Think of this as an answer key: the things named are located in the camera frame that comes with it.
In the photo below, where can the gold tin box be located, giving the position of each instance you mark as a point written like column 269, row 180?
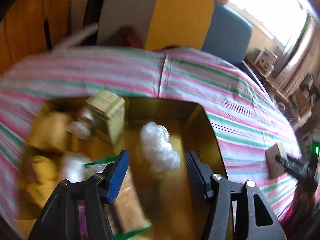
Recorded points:
column 164, row 190

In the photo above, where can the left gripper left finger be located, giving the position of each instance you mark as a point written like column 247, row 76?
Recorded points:
column 59, row 218

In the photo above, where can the cream knotted sock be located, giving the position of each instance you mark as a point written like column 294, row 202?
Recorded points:
column 83, row 125

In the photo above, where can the dark red pillow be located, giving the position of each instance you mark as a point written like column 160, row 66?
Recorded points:
column 126, row 36

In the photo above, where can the white plastic bag ball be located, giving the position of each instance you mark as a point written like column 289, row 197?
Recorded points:
column 73, row 167

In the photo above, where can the white box on shelf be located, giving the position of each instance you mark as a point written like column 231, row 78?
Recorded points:
column 265, row 59

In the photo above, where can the green medicine box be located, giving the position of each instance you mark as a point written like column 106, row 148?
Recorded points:
column 108, row 112

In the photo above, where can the orange wooden wardrobe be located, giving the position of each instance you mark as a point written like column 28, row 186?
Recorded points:
column 32, row 26

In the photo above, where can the striped bed sheet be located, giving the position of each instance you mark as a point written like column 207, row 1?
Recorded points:
column 245, row 120

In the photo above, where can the white cardboard box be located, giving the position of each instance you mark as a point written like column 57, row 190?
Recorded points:
column 275, row 168

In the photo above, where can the wooden side shelf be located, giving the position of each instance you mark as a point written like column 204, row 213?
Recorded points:
column 267, row 80

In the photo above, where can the yellow towel with red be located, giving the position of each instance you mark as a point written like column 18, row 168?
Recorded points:
column 38, row 178

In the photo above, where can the green cracker packet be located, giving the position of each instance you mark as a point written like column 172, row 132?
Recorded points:
column 126, row 216

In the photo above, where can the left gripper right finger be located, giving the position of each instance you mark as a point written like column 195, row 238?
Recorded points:
column 255, row 218

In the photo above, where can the tricolour headboard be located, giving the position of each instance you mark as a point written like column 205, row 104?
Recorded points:
column 200, row 24

